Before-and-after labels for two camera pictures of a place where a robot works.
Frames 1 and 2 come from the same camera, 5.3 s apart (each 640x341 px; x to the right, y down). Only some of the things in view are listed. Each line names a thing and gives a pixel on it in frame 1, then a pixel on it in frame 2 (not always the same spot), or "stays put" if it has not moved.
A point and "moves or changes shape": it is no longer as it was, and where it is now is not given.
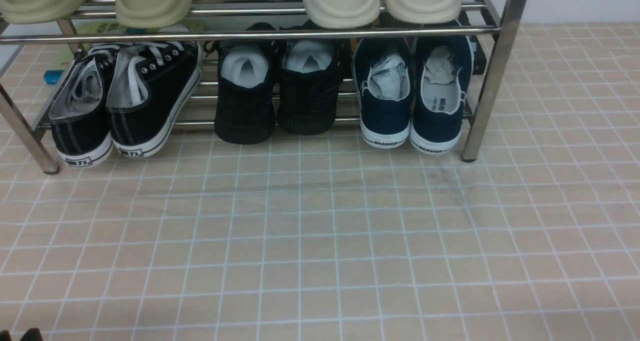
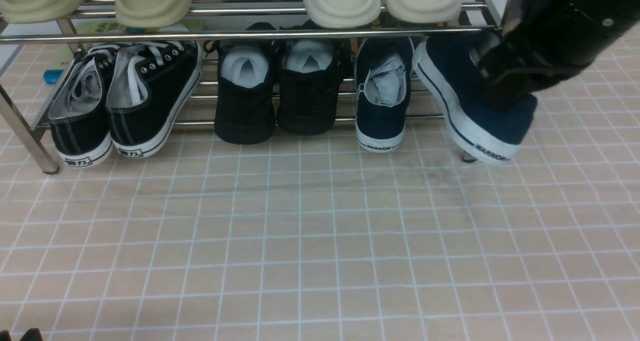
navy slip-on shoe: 384,76 stays put
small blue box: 51,77 stays put
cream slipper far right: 423,2 stays put
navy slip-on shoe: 443,74 moves or changes shape
